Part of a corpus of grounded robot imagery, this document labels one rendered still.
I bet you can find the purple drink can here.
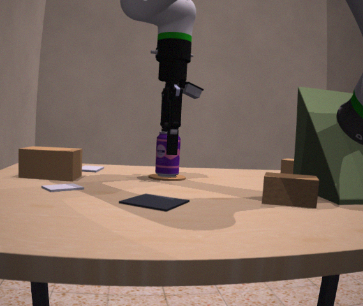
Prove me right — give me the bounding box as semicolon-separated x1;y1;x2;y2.
155;131;181;177

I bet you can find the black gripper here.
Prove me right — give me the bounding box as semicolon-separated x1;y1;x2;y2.
158;60;187;155

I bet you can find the round tan cork coaster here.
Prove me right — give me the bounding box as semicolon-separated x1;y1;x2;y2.
149;173;186;181

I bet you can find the dark grey square slate coaster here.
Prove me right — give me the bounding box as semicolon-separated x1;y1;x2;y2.
119;194;189;212

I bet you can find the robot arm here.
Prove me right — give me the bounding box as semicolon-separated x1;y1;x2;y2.
120;0;363;145

